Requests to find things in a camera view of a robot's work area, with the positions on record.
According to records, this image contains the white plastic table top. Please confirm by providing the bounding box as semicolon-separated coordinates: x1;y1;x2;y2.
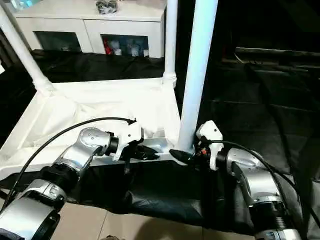
0;76;190;180

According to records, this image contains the white plastic table leg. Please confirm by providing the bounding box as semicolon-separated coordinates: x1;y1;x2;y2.
162;0;180;89
0;5;55;96
176;0;220;155

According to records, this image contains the black plastic table mat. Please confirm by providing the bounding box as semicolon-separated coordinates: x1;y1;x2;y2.
0;47;320;236

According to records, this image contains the black flat bar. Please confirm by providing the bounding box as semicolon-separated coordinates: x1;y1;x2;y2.
235;47;320;60

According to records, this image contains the white glass-door cabinet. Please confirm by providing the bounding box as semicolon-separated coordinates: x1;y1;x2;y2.
14;0;168;59

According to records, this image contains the grey crumpled clump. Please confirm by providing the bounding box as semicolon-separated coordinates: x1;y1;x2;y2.
95;0;119;15

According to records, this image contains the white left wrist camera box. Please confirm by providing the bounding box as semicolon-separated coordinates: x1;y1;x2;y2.
110;120;144;162

